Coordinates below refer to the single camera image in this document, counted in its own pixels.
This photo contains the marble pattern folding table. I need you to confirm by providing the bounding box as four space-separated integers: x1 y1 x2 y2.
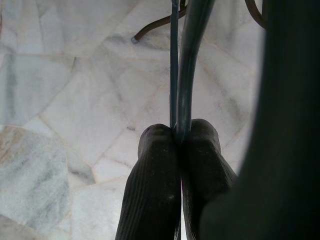
131 0 266 46

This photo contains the black hanger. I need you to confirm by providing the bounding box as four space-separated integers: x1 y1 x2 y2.
168 0 320 240

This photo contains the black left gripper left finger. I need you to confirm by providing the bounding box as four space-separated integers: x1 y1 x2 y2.
114 123 183 240

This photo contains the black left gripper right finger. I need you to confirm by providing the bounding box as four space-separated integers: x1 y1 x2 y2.
181 118 238 240

